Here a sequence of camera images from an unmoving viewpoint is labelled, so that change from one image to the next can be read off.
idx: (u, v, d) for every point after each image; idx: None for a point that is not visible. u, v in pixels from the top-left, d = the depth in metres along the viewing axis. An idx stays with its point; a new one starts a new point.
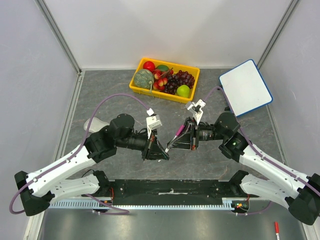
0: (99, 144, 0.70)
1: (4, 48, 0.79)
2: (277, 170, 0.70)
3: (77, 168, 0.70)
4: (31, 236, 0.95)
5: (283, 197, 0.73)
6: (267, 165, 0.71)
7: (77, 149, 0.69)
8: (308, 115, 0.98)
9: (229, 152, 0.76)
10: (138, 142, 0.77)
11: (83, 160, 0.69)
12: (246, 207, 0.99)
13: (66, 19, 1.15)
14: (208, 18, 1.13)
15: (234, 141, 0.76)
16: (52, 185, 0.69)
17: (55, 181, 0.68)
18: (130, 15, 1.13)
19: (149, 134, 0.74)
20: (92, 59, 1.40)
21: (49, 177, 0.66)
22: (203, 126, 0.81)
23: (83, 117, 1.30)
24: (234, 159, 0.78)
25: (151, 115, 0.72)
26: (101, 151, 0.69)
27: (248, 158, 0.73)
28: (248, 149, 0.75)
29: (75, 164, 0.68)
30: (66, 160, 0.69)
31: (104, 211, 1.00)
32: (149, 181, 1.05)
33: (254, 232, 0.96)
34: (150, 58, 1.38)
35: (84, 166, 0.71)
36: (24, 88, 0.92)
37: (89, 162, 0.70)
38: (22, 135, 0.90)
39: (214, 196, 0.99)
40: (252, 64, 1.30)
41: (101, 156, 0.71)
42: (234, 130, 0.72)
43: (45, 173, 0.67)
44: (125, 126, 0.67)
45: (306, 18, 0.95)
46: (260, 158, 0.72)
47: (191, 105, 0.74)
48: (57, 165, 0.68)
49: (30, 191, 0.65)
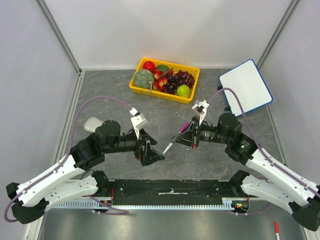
0: (86, 152, 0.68)
1: (5, 48, 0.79)
2: (286, 178, 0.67)
3: (65, 178, 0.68)
4: (30, 236, 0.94)
5: (287, 202, 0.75)
6: (277, 172, 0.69)
7: (63, 159, 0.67)
8: (308, 115, 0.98)
9: (237, 155, 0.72)
10: (127, 144, 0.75)
11: (69, 170, 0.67)
12: (246, 207, 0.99)
13: (66, 19, 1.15)
14: (208, 18, 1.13)
15: (242, 144, 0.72)
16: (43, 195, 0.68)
17: (45, 192, 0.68)
18: (130, 15, 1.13)
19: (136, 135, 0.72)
20: (92, 59, 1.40)
21: (38, 189, 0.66)
22: (206, 126, 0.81)
23: (83, 117, 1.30)
24: (241, 162, 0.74)
25: (135, 115, 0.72)
26: (88, 159, 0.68)
27: (257, 164, 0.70)
28: (258, 153, 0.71)
29: (62, 174, 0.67)
30: (53, 170, 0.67)
31: (104, 211, 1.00)
32: (149, 181, 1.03)
33: (254, 232, 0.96)
34: (150, 58, 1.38)
35: (72, 175, 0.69)
36: (25, 87, 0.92)
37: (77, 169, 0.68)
38: (22, 135, 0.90)
39: (214, 196, 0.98)
40: (252, 64, 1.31)
41: (88, 164, 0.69)
42: (235, 130, 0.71)
43: (33, 185, 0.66)
44: (110, 134, 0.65)
45: (306, 18, 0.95)
46: (269, 164, 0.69)
47: (195, 104, 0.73)
48: (45, 176, 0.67)
49: (20, 202, 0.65)
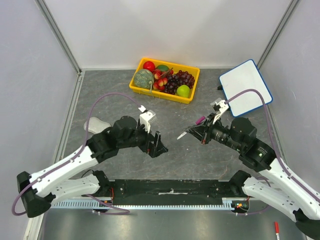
0: (102, 144, 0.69)
1: (5, 48, 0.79)
2: (302, 192, 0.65)
3: (80, 168, 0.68)
4: (30, 236, 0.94)
5: (291, 210, 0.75)
6: (293, 185, 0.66)
7: (80, 150, 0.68)
8: (308, 115, 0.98)
9: (251, 163, 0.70)
10: (138, 138, 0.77)
11: (86, 160, 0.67)
12: (246, 207, 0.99)
13: (66, 19, 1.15)
14: (208, 18, 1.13)
15: (260, 151, 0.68)
16: (56, 185, 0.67)
17: (58, 182, 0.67)
18: (130, 15, 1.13)
19: (147, 128, 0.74)
20: (91, 59, 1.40)
21: (54, 177, 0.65)
22: (218, 125, 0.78)
23: (83, 117, 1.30)
24: (255, 170, 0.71)
25: (144, 111, 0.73)
26: (104, 151, 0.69)
27: (273, 175, 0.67)
28: (275, 163, 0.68)
29: (79, 163, 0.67)
30: (70, 160, 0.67)
31: (104, 211, 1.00)
32: (149, 182, 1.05)
33: (254, 232, 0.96)
34: (150, 58, 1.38)
35: (87, 166, 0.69)
36: (25, 87, 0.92)
37: (93, 161, 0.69)
38: (22, 135, 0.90)
39: (214, 196, 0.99)
40: (252, 64, 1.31)
41: (103, 156, 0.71)
42: (250, 135, 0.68)
43: (49, 173, 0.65)
44: (129, 127, 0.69)
45: (306, 18, 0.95)
46: (287, 177, 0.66)
47: (213, 102, 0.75)
48: (61, 165, 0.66)
49: (34, 191, 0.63)
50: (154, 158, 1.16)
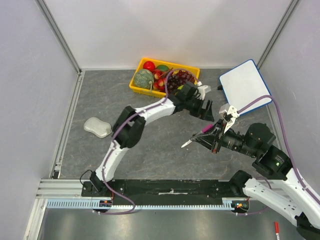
0: (175, 99, 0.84)
1: (4, 48, 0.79)
2: (314, 204, 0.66)
3: (163, 112, 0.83)
4: (30, 236, 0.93)
5: (294, 215, 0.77)
6: (307, 197, 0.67)
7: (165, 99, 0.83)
8: (308, 115, 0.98)
9: (267, 171, 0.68)
10: (195, 103, 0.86)
11: (171, 105, 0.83)
12: (246, 207, 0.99)
13: (66, 18, 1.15)
14: (208, 18, 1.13)
15: (277, 160, 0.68)
16: (149, 121, 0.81)
17: (151, 118, 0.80)
18: (130, 15, 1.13)
19: (202, 96, 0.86)
20: (91, 59, 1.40)
21: (153, 112, 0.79)
22: (231, 133, 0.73)
23: (82, 117, 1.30)
24: (269, 178, 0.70)
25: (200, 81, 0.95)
26: (177, 105, 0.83)
27: (289, 185, 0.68)
28: (291, 174, 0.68)
29: (166, 107, 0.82)
30: (160, 103, 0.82)
31: (104, 211, 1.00)
32: (149, 182, 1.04)
33: (254, 232, 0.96)
34: (150, 58, 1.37)
35: (168, 112, 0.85)
36: (25, 87, 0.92)
37: (172, 110, 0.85)
38: (21, 135, 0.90)
39: (214, 196, 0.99)
40: (252, 64, 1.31)
41: (176, 109, 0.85)
42: (268, 143, 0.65)
43: (149, 108, 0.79)
44: (195, 87, 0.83)
45: (306, 18, 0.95)
46: (301, 188, 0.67)
47: (223, 111, 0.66)
48: (155, 105, 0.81)
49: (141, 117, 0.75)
50: (155, 158, 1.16)
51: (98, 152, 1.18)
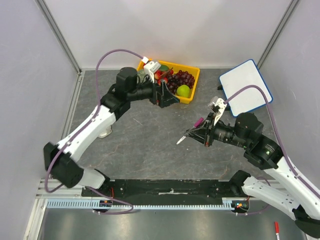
0: (113, 101, 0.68)
1: (5, 48, 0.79)
2: (307, 192, 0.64)
3: (103, 126, 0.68)
4: (31, 236, 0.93)
5: (290, 208, 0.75)
6: (299, 185, 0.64)
7: (97, 110, 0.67)
8: (308, 115, 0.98)
9: (257, 160, 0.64)
10: (144, 91, 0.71)
11: (106, 116, 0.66)
12: (246, 207, 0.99)
13: (66, 18, 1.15)
14: (208, 18, 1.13)
15: (267, 149, 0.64)
16: (83, 148, 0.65)
17: (86, 142, 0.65)
18: (130, 15, 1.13)
19: (152, 77, 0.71)
20: (91, 59, 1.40)
21: (81, 137, 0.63)
22: (221, 125, 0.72)
23: (83, 117, 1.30)
24: (260, 167, 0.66)
25: (147, 62, 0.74)
26: (119, 106, 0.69)
27: (280, 174, 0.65)
28: (282, 162, 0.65)
29: (101, 120, 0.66)
30: (91, 119, 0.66)
31: (104, 211, 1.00)
32: (149, 181, 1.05)
33: (254, 232, 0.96)
34: (150, 58, 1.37)
35: (108, 123, 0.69)
36: (25, 87, 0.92)
37: (113, 118, 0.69)
38: (22, 135, 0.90)
39: (214, 195, 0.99)
40: (252, 64, 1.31)
41: (120, 111, 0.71)
42: (256, 131, 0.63)
43: (76, 135, 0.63)
44: (132, 75, 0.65)
45: (306, 18, 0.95)
46: (294, 176, 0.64)
47: (211, 103, 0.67)
48: (84, 126, 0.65)
49: (67, 154, 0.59)
50: (155, 158, 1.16)
51: (98, 151, 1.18)
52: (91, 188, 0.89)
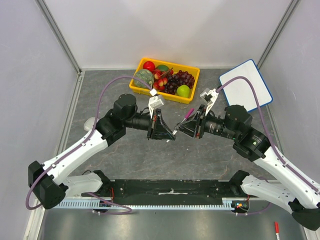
0: (108, 127, 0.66)
1: (5, 48, 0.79)
2: (297, 180, 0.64)
3: (93, 151, 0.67)
4: (30, 236, 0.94)
5: (287, 201, 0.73)
6: (288, 173, 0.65)
7: (89, 133, 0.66)
8: (308, 115, 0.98)
9: (246, 151, 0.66)
10: (142, 122, 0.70)
11: (97, 142, 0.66)
12: (246, 207, 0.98)
13: (66, 19, 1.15)
14: (208, 19, 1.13)
15: (254, 140, 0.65)
16: (69, 172, 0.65)
17: (73, 166, 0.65)
18: (130, 15, 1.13)
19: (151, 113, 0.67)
20: (92, 59, 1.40)
21: (67, 162, 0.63)
22: (212, 117, 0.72)
23: (82, 117, 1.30)
24: (249, 158, 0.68)
25: (154, 95, 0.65)
26: (113, 132, 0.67)
27: (268, 163, 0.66)
28: (270, 152, 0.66)
29: (90, 146, 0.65)
30: (81, 143, 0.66)
31: (104, 211, 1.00)
32: (149, 181, 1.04)
33: (254, 232, 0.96)
34: (150, 58, 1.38)
35: (99, 148, 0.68)
36: (25, 87, 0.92)
37: (105, 143, 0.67)
38: (21, 136, 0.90)
39: (214, 196, 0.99)
40: (252, 64, 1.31)
41: (112, 138, 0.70)
42: (245, 123, 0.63)
43: (62, 158, 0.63)
44: (128, 106, 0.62)
45: (307, 19, 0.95)
46: (282, 165, 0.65)
47: (203, 93, 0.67)
48: (73, 149, 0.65)
49: (50, 177, 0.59)
50: (155, 158, 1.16)
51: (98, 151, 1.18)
52: (91, 193, 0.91)
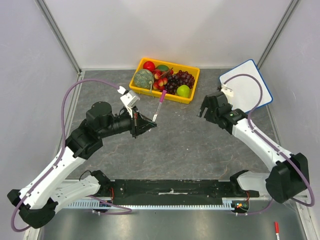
0: (82, 139, 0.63)
1: (5, 48, 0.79)
2: (262, 143, 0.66)
3: (68, 169, 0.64)
4: (30, 236, 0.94)
5: None
6: (256, 138, 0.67)
7: (61, 152, 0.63)
8: (308, 115, 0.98)
9: (224, 122, 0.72)
10: (122, 124, 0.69)
11: (70, 161, 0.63)
12: (246, 207, 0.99)
13: (66, 19, 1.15)
14: (208, 19, 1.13)
15: (231, 112, 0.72)
16: (49, 194, 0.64)
17: (51, 187, 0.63)
18: (130, 15, 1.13)
19: (130, 111, 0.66)
20: (92, 59, 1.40)
21: (41, 187, 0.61)
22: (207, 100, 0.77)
23: (83, 117, 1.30)
24: (227, 130, 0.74)
25: (124, 93, 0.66)
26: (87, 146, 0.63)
27: (239, 130, 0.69)
28: (243, 121, 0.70)
29: (63, 167, 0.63)
30: (53, 165, 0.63)
31: (104, 211, 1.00)
32: (149, 182, 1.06)
33: (254, 232, 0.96)
34: (150, 58, 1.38)
35: (75, 165, 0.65)
36: (25, 87, 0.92)
37: (80, 159, 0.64)
38: (21, 136, 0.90)
39: (214, 196, 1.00)
40: (252, 64, 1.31)
41: (87, 152, 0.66)
42: (218, 97, 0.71)
43: (36, 184, 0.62)
44: (103, 114, 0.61)
45: (306, 19, 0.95)
46: (250, 131, 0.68)
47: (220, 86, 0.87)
48: (46, 173, 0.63)
49: (26, 206, 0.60)
50: (155, 158, 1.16)
51: (98, 151, 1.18)
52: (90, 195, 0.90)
